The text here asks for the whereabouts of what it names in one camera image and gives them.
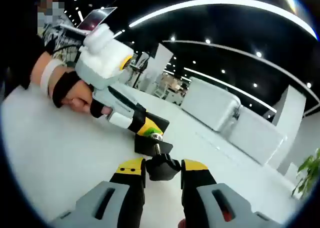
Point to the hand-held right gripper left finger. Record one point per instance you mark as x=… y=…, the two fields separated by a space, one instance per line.
x=80 y=213

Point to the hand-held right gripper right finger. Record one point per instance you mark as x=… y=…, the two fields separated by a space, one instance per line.
x=247 y=215

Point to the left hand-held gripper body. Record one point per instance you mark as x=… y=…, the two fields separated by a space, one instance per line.
x=100 y=63

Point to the black fixed fixture clamp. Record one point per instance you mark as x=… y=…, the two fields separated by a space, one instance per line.
x=162 y=168

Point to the person's left hand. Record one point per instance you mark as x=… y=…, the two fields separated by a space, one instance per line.
x=75 y=93

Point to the red-screen monitor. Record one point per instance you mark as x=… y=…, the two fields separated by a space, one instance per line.
x=96 y=19

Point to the white wristband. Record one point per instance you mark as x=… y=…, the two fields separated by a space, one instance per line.
x=48 y=75

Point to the potted green plant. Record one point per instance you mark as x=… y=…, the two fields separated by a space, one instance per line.
x=307 y=170

